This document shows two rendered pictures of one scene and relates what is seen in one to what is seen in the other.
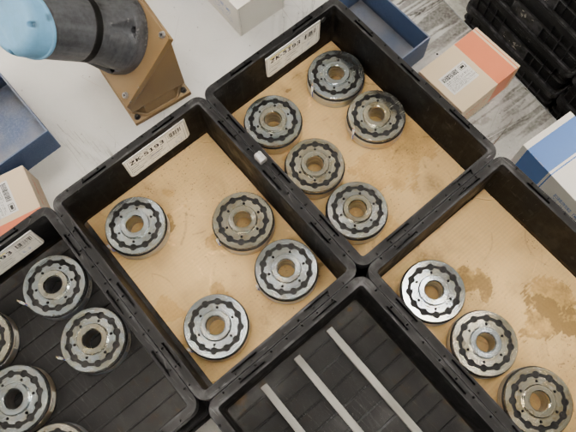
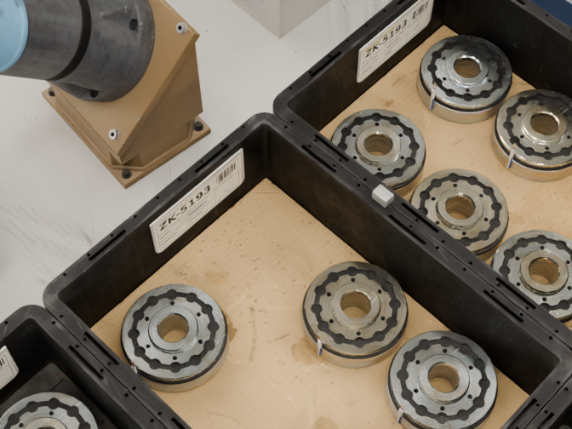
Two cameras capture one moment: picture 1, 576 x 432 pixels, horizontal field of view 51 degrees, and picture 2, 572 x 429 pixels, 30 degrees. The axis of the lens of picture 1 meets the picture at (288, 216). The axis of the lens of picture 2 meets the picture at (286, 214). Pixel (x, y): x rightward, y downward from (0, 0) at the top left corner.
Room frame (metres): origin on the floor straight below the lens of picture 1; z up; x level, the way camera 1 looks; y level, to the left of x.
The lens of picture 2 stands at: (-0.11, 0.21, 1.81)
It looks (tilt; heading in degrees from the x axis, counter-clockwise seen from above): 59 degrees down; 352
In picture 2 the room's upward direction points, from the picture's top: straight up
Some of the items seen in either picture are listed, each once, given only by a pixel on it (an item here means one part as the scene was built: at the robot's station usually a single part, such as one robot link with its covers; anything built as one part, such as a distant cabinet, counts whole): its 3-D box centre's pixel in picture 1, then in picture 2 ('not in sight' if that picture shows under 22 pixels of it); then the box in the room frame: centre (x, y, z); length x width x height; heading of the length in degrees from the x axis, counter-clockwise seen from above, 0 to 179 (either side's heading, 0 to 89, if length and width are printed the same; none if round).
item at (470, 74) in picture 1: (465, 79); not in sight; (0.64, -0.37, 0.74); 0.16 x 0.12 x 0.07; 127
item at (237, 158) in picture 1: (207, 247); (303, 354); (0.28, 0.13, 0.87); 0.40 x 0.30 x 0.11; 37
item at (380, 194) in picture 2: (260, 157); (383, 195); (0.40, 0.04, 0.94); 0.02 x 0.01 x 0.01; 37
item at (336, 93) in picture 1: (336, 75); (466, 71); (0.59, -0.10, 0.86); 0.10 x 0.10 x 0.01
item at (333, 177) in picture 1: (315, 165); (459, 210); (0.42, -0.05, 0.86); 0.10 x 0.10 x 0.01
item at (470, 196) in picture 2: (315, 164); (460, 208); (0.42, -0.05, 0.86); 0.05 x 0.05 x 0.01
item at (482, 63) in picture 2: (336, 73); (466, 68); (0.59, -0.10, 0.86); 0.05 x 0.05 x 0.01
